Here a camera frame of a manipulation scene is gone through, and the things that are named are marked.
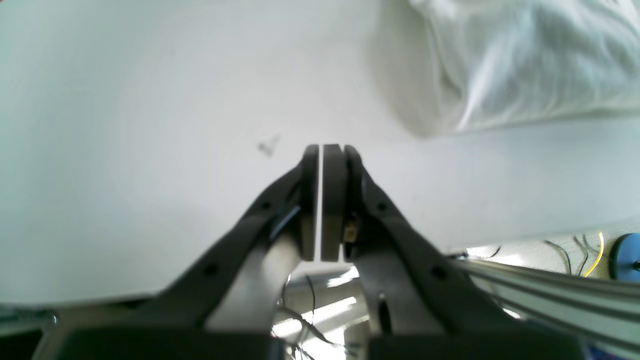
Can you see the grey aluminium frame rail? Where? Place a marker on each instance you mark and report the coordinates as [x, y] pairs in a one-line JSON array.
[[602, 312]]

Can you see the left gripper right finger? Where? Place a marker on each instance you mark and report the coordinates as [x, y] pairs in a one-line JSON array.
[[420, 306]]

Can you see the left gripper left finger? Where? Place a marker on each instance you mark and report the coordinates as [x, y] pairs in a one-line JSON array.
[[223, 306]]

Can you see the white printed T-shirt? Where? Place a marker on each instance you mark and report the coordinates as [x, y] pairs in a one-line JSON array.
[[453, 66]]

